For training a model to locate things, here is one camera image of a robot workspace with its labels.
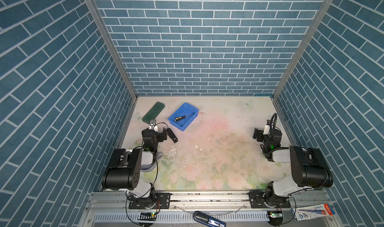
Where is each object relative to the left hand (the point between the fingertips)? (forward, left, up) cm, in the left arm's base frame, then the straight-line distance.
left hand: (156, 127), depth 93 cm
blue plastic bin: (+19, -16, -6) cm, 26 cm away
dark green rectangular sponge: (+18, +6, -7) cm, 20 cm away
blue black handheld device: (-48, -29, -1) cm, 56 cm away
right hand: (-1, -68, +1) cm, 68 cm away
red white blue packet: (-45, -80, -5) cm, 93 cm away
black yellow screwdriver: (+11, -14, -5) cm, 19 cm away
